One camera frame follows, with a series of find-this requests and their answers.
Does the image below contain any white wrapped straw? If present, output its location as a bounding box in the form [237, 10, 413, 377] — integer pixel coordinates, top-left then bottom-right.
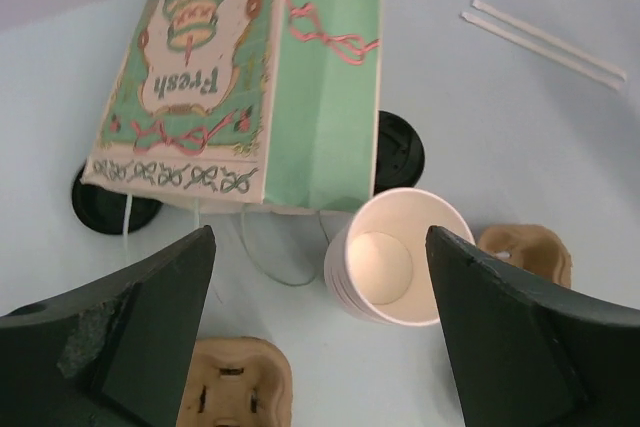
[460, 12, 623, 91]
[470, 0, 627, 83]

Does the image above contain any stack of brown paper cups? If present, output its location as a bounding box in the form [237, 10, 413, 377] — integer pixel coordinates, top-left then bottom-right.
[324, 188, 475, 327]

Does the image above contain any black plastic cup lid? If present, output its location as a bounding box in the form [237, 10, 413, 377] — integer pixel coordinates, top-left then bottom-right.
[374, 110, 426, 194]

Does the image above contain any printed green paper bag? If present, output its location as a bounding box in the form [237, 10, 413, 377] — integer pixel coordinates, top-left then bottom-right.
[81, 0, 382, 237]

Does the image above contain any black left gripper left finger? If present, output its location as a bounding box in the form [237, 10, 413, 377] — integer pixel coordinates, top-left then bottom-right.
[1, 226, 216, 426]

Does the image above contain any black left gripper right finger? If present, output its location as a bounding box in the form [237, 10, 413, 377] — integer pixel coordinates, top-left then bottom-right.
[426, 226, 639, 427]

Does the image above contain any black lid stack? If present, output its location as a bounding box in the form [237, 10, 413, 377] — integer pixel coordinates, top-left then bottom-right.
[71, 168, 163, 236]

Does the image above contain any brown pulp cup carrier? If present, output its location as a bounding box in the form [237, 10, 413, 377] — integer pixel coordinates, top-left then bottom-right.
[477, 224, 572, 288]
[176, 337, 293, 427]

